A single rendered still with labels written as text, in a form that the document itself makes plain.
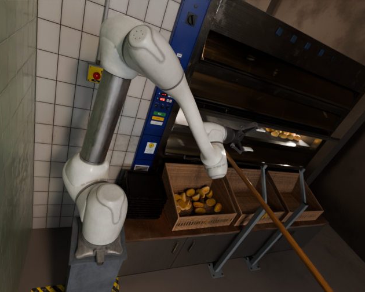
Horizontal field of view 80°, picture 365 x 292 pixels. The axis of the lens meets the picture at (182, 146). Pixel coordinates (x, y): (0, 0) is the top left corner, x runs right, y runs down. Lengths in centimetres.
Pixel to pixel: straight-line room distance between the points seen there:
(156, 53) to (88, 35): 82
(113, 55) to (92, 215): 55
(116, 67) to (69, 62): 71
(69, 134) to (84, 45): 59
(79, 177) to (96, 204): 16
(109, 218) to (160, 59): 57
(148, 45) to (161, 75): 9
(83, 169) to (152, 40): 57
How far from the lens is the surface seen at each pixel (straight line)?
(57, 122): 162
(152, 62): 63
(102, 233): 93
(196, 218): 173
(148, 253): 184
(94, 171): 95
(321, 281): 123
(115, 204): 86
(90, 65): 138
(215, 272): 247
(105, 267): 110
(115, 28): 77
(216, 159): 98
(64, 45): 143
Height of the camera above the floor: 190
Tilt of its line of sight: 29 degrees down
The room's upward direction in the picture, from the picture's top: 23 degrees clockwise
